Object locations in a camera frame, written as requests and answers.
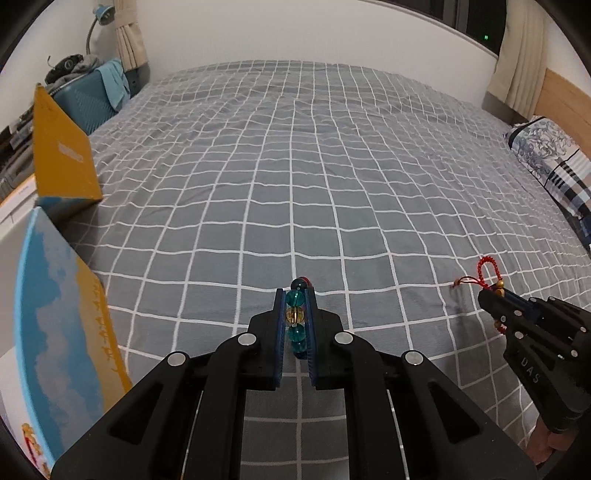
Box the red string bracelet gold charm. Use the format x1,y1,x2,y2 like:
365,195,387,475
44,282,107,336
450,255,509,335

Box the multicolour glass bead bracelet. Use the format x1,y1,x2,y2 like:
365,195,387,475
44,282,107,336
284,276,310,360

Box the red cord bracelet gold tube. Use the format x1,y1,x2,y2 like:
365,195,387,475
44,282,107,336
21,423,51,479

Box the person's right hand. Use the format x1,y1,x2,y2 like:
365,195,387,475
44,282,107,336
526,417,578,465

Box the blue plaid pillow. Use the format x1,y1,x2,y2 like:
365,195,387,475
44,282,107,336
505,116,590,219

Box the grey checked bed sheet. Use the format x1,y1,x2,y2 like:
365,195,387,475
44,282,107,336
59,59,591,480

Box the white cardboard box blue print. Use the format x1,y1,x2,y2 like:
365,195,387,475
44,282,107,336
1,86,132,479

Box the wooden headboard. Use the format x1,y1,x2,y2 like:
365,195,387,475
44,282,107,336
535,69,591,156

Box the right beige curtain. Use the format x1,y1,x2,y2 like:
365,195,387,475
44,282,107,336
487,0,548,119

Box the beige curtain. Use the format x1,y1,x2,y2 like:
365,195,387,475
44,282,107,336
113,0,148,72
487,0,548,119

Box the dark window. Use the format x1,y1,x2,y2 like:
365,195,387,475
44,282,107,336
383,0,507,54

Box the teal suitcase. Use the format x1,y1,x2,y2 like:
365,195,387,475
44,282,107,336
47,69,119,134

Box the teal cloth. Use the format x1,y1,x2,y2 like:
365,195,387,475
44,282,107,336
96,58,131,112

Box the grey suitcase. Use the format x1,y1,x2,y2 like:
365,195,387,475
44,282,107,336
0,117,34,201

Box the left beige curtain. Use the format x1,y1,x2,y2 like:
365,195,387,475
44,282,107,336
113,0,148,72

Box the black clutter pile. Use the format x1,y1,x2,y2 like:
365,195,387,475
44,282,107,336
45,54,102,85

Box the blue desk lamp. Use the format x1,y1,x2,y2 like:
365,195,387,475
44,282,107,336
85,4,115,55

